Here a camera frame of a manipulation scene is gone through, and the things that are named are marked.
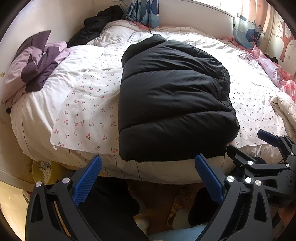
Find black puffer jacket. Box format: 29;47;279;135
118;35;240;162

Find purple and lilac clothes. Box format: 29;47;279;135
1;30;70;105

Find cream quilted comforter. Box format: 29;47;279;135
270;92;296;142

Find pink floral pillow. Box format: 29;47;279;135
223;37;295;102

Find cherry print bed sheet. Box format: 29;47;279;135
50;28;285;154

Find blue cartoon curtain left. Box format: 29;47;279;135
126;0;159;28

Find black garment by wall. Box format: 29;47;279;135
67;5;123;48

